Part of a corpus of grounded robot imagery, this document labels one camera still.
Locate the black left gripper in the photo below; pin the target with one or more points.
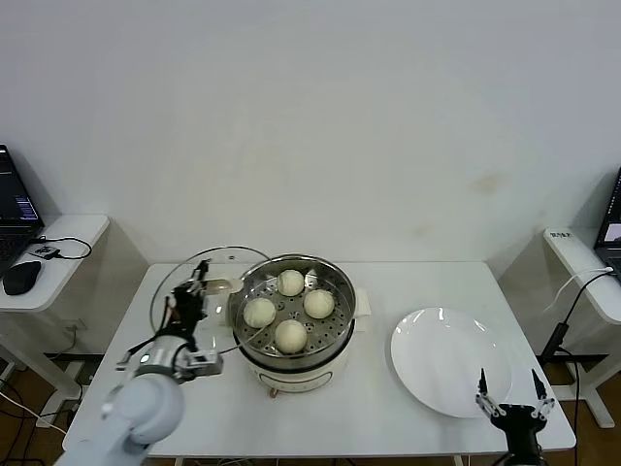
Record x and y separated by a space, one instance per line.
186 308

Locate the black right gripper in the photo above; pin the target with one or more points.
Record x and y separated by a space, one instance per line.
521 427

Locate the white steamed baozi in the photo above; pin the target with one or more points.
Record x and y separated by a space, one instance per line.
290 336
318 304
290 282
259 312

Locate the light blue left robot arm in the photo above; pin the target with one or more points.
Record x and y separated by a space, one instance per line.
145 408

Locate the stainless steel steamer basket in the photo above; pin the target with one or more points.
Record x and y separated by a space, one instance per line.
291 361

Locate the black power adapter brick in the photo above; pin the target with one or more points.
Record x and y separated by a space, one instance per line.
558 337

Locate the large white round plate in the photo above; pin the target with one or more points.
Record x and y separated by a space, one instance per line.
446 359

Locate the white side table rounded corner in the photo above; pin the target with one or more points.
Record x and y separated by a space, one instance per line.
73 233

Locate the small printed label sticker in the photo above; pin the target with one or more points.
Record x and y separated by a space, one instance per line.
562 235

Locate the small black usb hub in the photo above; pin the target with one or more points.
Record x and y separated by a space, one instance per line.
44 251

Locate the black computer mouse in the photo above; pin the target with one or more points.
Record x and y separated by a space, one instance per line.
22 277

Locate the black laptop with mouse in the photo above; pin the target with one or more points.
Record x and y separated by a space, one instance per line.
14 194

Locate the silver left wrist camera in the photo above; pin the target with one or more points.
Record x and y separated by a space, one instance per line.
206 363

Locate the white wall socket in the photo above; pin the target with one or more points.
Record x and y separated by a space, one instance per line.
75 324

